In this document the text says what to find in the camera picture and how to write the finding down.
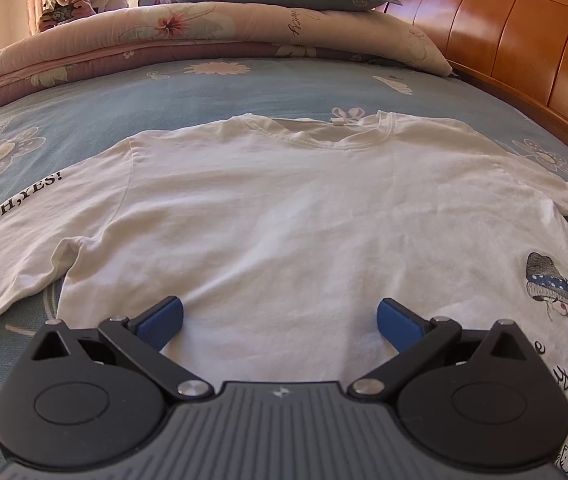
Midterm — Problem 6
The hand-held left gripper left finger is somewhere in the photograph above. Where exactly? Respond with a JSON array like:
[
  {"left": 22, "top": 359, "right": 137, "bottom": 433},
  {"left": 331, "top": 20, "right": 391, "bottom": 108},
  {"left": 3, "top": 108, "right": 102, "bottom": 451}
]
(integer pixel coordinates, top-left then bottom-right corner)
[{"left": 31, "top": 296, "right": 215, "bottom": 402}]

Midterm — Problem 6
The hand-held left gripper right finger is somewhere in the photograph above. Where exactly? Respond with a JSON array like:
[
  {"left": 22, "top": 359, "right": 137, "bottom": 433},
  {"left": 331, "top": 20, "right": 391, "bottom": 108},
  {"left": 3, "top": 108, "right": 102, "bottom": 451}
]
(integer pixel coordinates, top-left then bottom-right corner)
[{"left": 346, "top": 297, "right": 548, "bottom": 403}]

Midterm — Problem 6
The white printed long-sleeve shirt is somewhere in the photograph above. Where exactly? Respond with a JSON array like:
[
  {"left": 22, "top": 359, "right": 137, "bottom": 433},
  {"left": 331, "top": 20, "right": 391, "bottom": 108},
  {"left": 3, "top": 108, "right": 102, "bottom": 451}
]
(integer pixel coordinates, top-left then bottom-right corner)
[{"left": 0, "top": 111, "right": 568, "bottom": 480}]

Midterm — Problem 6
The wooden headboard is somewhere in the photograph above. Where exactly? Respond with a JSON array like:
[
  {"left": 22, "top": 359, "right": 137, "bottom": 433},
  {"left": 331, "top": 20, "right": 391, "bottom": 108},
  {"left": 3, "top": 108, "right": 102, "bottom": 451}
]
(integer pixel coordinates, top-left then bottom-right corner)
[{"left": 386, "top": 0, "right": 568, "bottom": 176}]

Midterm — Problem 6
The pink floral folded quilt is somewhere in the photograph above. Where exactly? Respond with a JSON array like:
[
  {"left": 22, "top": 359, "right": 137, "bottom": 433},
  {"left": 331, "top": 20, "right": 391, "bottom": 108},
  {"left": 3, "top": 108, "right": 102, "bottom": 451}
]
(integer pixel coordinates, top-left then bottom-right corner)
[{"left": 0, "top": 1, "right": 454, "bottom": 123}]

